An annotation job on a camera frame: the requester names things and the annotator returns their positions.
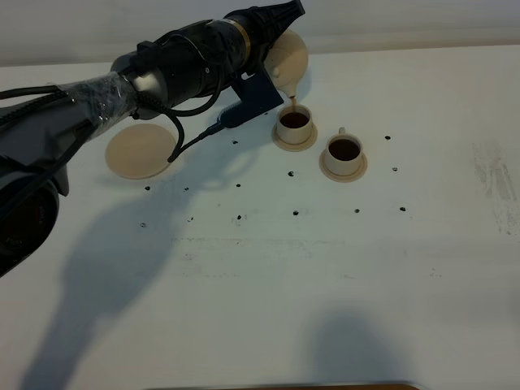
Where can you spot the beige ceramic teapot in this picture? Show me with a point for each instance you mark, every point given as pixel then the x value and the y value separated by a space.
pixel 287 62

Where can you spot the beige saucer far left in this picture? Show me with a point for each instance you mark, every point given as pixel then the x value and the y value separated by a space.
pixel 280 143

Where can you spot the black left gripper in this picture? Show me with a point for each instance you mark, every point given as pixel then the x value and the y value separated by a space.
pixel 263 25

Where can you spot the beige teacup far left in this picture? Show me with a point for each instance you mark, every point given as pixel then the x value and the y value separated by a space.
pixel 294 125

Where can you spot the beige saucer near right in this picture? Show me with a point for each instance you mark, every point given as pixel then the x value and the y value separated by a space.
pixel 357 174

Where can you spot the beige teacup near right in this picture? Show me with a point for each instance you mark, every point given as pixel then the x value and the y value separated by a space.
pixel 343 155

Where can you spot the beige teacup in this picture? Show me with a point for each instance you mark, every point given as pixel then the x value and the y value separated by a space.
pixel 343 155
pixel 294 125

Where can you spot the beige teapot saucer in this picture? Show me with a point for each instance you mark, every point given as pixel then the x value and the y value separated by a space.
pixel 140 151

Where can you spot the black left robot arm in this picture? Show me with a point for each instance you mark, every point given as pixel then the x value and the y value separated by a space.
pixel 179 75

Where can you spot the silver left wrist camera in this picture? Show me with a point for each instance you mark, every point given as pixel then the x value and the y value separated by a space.
pixel 240 112

